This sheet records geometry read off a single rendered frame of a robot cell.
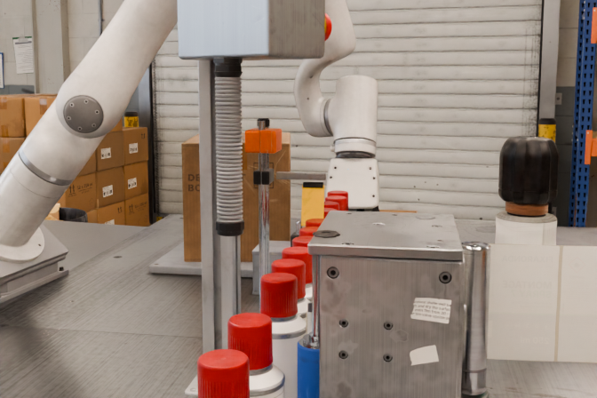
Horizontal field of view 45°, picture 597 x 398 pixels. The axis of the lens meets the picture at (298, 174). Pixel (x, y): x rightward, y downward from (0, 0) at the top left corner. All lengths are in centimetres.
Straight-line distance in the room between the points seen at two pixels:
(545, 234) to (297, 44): 46
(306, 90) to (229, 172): 59
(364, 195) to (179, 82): 458
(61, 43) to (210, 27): 561
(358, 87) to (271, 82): 416
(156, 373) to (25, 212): 53
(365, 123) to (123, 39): 47
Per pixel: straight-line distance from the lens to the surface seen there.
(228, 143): 84
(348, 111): 139
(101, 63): 135
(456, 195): 531
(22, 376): 116
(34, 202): 150
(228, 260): 99
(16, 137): 484
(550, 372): 103
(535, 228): 106
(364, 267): 52
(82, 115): 134
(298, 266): 69
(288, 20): 83
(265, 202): 95
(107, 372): 114
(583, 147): 453
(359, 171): 137
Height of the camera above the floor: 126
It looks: 8 degrees down
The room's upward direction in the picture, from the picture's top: straight up
